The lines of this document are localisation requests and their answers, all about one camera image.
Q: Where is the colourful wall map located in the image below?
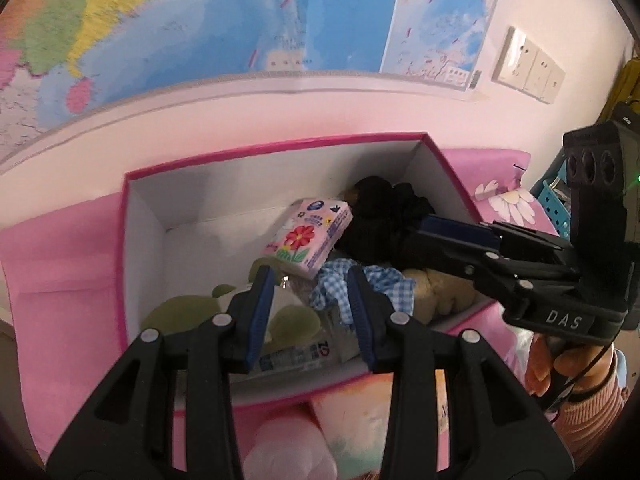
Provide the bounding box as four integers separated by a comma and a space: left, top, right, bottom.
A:
0, 0, 503, 161

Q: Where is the person's right hand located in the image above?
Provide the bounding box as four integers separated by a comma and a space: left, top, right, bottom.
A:
525, 332, 616, 401

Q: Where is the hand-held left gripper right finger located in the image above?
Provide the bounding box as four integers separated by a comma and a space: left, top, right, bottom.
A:
347, 265, 576, 480

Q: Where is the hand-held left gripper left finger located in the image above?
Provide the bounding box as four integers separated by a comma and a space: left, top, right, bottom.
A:
46, 265, 277, 480

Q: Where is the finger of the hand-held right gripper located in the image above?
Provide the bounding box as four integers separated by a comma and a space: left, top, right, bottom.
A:
406, 229, 582, 312
422, 214, 577, 272

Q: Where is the white wall socket plate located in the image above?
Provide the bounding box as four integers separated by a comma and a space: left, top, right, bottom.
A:
491, 25, 567, 106

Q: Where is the pastel tissue pack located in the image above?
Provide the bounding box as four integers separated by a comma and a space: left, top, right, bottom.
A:
310, 370, 448, 480

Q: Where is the beige plush toy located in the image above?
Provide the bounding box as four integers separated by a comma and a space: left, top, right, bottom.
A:
402, 267, 478, 323

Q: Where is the pink cardboard box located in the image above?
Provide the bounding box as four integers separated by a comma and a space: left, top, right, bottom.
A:
120, 131, 496, 406

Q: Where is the blue gingham cloth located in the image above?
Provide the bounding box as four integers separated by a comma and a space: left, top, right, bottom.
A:
307, 259, 417, 326

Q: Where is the person's right forearm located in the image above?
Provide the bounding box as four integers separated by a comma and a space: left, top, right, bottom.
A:
550, 350, 632, 466

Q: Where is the clear pack of cotton pads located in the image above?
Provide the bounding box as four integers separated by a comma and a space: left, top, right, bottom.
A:
242, 405, 338, 480

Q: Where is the pink flowered tissue pack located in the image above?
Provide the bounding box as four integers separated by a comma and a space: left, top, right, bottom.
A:
260, 198, 354, 280

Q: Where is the black cloth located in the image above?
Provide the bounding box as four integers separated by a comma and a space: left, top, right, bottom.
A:
336, 176, 436, 266

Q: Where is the yellow cloth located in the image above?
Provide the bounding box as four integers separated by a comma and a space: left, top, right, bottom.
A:
602, 57, 640, 126

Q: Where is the blue plastic basket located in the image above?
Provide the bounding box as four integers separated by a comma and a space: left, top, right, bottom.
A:
530, 170, 576, 238

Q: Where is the green plush toy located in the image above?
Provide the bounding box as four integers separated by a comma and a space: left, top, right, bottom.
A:
141, 284, 326, 356

